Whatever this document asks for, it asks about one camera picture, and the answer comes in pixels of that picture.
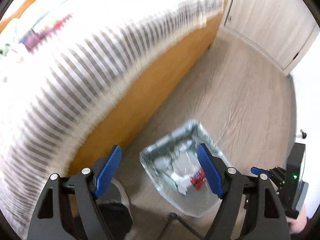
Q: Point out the transparent lined trash bin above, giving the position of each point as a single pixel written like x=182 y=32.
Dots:
x=177 y=152

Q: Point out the purple snack wrapper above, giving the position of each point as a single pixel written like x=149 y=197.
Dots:
x=31 y=39

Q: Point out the person's grey shoe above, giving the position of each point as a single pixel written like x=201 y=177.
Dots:
x=115 y=208

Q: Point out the red snack wrapper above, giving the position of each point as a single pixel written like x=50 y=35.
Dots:
x=198 y=179

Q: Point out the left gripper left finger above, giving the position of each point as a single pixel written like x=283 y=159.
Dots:
x=53 y=218

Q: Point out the checkered brown white blanket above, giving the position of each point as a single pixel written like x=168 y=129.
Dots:
x=87 y=67

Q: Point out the light wood door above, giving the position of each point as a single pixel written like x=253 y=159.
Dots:
x=282 y=30

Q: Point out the white crumpled tissue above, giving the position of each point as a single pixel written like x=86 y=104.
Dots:
x=182 y=182

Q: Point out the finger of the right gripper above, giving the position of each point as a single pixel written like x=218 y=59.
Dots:
x=260 y=171

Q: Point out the red wrapper beside purple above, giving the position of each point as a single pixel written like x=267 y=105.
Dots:
x=60 y=23

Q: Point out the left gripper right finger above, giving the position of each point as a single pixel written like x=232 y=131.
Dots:
x=265 y=216

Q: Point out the person's right hand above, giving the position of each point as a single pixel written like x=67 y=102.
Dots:
x=297 y=225

